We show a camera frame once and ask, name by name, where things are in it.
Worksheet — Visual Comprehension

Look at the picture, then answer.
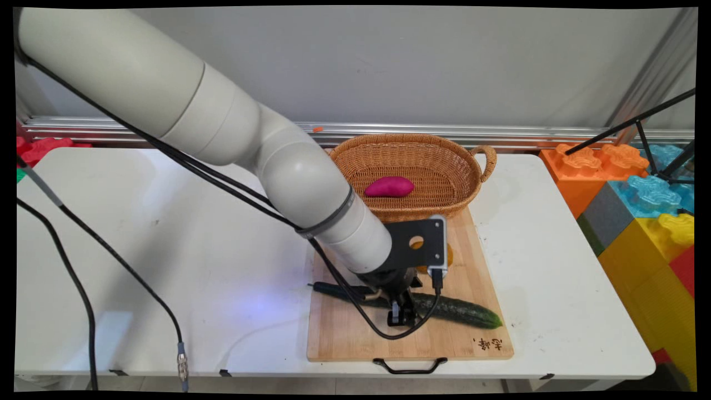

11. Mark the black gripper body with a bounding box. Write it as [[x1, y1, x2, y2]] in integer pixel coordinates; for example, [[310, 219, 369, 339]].
[[358, 266, 424, 304]]

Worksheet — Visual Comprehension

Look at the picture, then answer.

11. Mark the long dark green cucumber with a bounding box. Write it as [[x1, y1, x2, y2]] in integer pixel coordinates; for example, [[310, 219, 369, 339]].
[[309, 281, 504, 330]]

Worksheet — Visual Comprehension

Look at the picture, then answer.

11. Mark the brown orange potato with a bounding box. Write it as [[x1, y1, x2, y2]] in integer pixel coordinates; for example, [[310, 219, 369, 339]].
[[410, 236, 454, 274]]

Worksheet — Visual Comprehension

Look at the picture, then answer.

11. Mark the wooden cutting board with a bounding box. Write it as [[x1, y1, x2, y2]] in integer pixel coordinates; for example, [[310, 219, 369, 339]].
[[307, 206, 515, 363]]

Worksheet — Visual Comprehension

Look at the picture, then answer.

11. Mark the purple sweet potato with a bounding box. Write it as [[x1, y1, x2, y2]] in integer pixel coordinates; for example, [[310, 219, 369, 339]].
[[364, 176, 416, 199]]

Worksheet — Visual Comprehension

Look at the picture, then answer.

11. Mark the woven wicker basket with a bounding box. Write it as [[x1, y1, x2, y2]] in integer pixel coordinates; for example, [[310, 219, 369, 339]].
[[324, 133, 498, 224]]

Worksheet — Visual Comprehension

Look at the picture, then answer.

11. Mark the orange foam building block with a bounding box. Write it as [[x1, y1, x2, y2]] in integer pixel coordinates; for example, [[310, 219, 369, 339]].
[[540, 143, 650, 219]]

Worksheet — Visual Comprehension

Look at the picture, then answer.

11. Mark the gray foam building block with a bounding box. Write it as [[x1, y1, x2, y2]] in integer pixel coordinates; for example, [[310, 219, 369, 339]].
[[577, 182, 635, 257]]

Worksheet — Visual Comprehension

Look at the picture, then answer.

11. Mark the yellow foam building block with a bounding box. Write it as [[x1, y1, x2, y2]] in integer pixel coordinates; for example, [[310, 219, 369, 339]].
[[598, 213, 697, 391]]

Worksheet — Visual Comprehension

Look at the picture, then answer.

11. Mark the blue foam building block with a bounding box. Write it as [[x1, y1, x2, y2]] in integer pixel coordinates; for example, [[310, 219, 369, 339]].
[[608, 145, 695, 220]]

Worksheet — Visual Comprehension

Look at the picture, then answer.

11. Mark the black tripod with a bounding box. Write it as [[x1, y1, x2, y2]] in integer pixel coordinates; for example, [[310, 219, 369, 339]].
[[565, 89, 696, 185]]

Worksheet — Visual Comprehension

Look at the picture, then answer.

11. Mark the red toy block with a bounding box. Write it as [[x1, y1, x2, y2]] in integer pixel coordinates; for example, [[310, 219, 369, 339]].
[[17, 136, 93, 168]]

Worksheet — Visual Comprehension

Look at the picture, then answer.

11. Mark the black camera cable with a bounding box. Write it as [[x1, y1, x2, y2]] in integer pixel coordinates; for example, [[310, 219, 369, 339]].
[[16, 50, 444, 341]]

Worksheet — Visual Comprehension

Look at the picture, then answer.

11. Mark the black cutting board handle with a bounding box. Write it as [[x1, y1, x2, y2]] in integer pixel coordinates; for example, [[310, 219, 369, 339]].
[[373, 357, 449, 376]]

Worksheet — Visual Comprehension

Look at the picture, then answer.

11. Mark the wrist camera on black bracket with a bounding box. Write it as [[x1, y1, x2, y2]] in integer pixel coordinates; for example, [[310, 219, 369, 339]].
[[382, 215, 449, 279]]

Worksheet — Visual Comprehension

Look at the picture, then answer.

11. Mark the black strap band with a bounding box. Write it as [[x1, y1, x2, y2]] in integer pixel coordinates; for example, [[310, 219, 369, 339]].
[[296, 186, 357, 241]]

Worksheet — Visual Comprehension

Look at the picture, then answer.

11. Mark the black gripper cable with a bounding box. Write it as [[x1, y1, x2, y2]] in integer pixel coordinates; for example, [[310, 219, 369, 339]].
[[22, 56, 385, 304]]

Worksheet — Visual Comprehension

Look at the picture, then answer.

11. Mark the aluminium wall rail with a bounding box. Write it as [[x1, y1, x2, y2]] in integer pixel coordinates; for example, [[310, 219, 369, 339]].
[[22, 116, 695, 152]]

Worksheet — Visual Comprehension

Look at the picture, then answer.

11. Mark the cable with metal connector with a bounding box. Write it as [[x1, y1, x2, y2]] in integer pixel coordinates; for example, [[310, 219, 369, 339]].
[[17, 154, 190, 393]]

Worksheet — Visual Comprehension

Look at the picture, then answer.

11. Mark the thin black cable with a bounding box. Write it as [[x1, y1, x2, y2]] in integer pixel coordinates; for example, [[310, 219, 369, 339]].
[[17, 198, 99, 391]]

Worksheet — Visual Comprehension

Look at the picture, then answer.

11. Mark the aluminium frame post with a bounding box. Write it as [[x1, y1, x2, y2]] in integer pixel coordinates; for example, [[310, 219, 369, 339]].
[[605, 8, 698, 146]]

